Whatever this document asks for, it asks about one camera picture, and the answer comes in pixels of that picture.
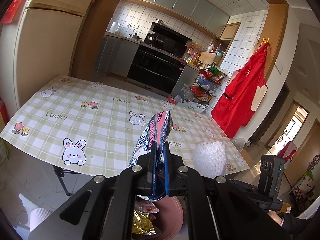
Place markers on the beige refrigerator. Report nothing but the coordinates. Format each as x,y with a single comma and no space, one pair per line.
37,46

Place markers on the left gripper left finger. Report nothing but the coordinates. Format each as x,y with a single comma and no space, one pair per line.
152,168

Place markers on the black range hood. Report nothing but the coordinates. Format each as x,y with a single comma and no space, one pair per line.
164,38

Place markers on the gold foil wrapper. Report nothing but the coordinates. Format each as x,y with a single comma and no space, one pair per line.
142,224

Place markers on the steel cooking pot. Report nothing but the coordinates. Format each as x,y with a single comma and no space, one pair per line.
135,36

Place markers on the white green shopping bag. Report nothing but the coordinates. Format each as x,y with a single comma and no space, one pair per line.
196,107

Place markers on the white electric kettle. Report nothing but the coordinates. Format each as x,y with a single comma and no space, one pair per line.
115,27

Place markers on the flower print plastic bag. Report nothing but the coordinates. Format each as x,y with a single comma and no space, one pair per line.
146,206

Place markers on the red fridge banner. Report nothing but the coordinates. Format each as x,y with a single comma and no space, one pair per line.
10,13

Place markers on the grey upper cabinets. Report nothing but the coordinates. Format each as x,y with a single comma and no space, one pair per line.
201,12

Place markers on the wire storage rack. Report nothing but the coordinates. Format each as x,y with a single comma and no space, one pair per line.
206,82

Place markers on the cardboard box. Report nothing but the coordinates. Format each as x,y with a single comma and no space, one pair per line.
248,159

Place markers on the wooden wall cabinet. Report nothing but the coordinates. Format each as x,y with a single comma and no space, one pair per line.
230,31

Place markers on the grey lower cabinets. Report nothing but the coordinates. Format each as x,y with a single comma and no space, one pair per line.
116,54

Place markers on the black stove oven unit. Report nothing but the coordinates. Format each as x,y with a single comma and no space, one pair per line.
155,69

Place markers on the grey cabinets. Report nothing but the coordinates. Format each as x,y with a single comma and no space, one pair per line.
201,12
116,54

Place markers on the blue pink snack wrapper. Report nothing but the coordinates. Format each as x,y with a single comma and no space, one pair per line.
157,130

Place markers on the red apron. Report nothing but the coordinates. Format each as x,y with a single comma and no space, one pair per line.
243,95

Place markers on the pink trash bucket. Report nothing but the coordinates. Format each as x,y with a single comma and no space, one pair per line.
167,222

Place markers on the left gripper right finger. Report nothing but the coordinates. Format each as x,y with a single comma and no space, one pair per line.
167,167

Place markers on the white foam fruit net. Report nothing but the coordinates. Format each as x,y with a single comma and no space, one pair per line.
209,159

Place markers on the checkered bunny tablecloth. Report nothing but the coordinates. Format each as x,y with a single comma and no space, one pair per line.
92,128

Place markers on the person's right hand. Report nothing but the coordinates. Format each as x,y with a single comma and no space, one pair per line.
276,217

